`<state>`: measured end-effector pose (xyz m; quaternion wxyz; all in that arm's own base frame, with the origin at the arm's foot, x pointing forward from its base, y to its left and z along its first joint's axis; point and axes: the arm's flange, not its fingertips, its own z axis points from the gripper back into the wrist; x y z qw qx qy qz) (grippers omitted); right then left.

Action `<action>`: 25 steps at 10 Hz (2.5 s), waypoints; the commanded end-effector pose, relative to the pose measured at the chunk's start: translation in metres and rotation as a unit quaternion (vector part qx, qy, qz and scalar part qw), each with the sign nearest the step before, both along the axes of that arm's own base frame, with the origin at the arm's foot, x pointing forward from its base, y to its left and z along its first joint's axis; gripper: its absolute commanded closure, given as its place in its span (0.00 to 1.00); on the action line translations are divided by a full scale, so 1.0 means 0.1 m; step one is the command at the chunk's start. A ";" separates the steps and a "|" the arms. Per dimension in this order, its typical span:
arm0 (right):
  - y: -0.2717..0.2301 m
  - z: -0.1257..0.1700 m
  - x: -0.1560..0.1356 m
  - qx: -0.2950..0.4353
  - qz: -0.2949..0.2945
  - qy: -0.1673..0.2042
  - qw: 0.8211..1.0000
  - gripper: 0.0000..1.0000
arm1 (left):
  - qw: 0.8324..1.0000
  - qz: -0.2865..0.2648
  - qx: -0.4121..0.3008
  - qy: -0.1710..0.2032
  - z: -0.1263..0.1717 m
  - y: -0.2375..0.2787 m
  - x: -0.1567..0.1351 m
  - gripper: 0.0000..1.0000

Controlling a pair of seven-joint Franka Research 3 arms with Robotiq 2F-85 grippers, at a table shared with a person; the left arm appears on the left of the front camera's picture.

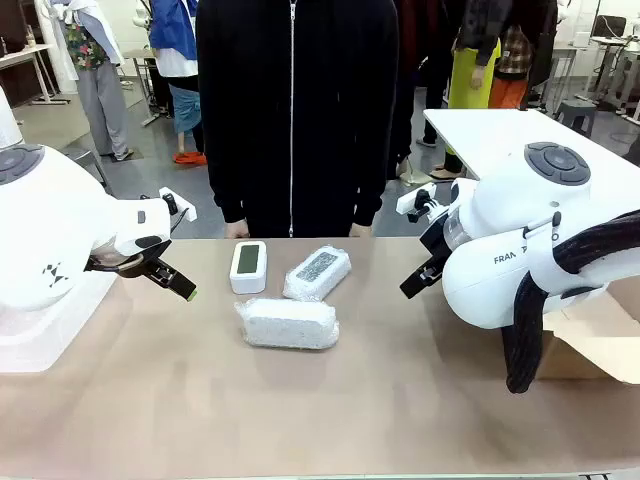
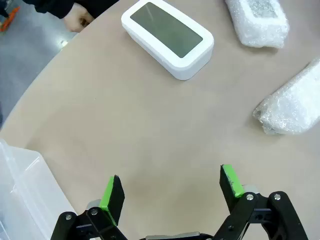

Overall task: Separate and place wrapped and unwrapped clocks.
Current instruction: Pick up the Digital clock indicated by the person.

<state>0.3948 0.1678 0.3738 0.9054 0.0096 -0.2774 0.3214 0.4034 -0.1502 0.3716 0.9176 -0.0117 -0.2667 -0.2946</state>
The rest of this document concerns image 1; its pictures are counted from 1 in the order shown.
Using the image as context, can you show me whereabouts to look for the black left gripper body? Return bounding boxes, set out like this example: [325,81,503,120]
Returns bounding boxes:
[84,239,174,279]

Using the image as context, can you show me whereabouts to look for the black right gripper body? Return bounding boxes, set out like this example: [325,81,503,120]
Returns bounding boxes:
[419,210,453,270]

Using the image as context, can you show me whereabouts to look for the unwrapped white digital clock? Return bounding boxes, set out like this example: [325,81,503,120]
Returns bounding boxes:
[229,240,269,295]

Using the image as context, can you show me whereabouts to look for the bubble-wrapped clock with dark label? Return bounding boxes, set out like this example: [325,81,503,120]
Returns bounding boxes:
[282,244,352,303]

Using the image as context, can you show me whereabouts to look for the plain white bubble-wrapped clock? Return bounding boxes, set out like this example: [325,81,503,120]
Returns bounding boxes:
[233,297,341,351]

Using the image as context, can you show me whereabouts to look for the person right forearm black sleeve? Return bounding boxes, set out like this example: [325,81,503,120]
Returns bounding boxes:
[196,74,249,225]

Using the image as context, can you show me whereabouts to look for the person left forearm black sleeve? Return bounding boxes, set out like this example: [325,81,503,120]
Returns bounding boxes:
[352,74,400,229]

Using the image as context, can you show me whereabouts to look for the grey plastic stool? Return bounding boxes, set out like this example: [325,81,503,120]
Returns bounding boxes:
[62,144,109,196]
[554,98,599,137]

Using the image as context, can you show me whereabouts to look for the bystander plaid shirt orange trousers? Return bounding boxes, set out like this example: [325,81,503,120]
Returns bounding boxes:
[491,22,532,111]

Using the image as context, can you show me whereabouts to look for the brown cardboard box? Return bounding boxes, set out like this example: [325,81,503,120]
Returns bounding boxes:
[535,287,640,386]

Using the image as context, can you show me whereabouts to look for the person torso black zip hoodie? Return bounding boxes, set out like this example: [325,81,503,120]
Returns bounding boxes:
[195,0,400,239]

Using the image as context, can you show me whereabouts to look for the white background desk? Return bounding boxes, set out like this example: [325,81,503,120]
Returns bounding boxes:
[589,34,640,114]
[122,47,161,127]
[0,43,71,107]

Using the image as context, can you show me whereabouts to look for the bystander in blue jacket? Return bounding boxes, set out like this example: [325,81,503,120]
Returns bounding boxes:
[148,0,208,166]

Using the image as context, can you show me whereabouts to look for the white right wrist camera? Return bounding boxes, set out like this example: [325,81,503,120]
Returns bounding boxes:
[397,183,437,224]

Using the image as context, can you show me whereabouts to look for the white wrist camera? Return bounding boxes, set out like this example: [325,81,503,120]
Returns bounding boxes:
[158,187,198,224]
[397,183,437,224]

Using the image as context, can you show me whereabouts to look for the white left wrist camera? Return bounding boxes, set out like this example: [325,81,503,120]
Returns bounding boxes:
[158,187,198,224]

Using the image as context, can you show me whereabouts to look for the black braided cable sleeve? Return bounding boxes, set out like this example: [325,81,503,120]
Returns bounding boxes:
[501,209,640,395]

